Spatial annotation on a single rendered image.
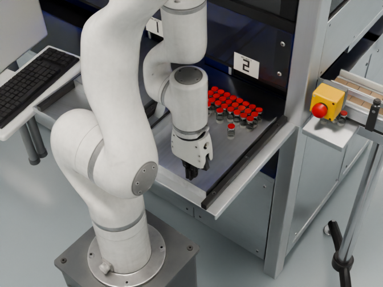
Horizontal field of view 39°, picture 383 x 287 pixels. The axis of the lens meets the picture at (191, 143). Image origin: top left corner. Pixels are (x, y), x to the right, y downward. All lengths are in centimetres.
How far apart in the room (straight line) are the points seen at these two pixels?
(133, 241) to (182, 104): 32
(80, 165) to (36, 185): 168
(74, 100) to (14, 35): 42
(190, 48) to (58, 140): 31
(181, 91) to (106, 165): 27
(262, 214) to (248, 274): 38
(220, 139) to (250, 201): 50
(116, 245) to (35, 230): 136
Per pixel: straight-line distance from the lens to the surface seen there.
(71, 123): 105
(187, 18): 103
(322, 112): 147
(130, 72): 92
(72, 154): 103
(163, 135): 156
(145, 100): 167
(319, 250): 240
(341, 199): 258
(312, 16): 137
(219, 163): 148
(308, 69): 145
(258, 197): 194
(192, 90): 114
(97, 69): 91
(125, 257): 124
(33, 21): 208
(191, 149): 128
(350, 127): 162
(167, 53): 110
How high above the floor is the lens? 199
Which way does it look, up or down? 46 degrees down
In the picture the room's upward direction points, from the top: 2 degrees counter-clockwise
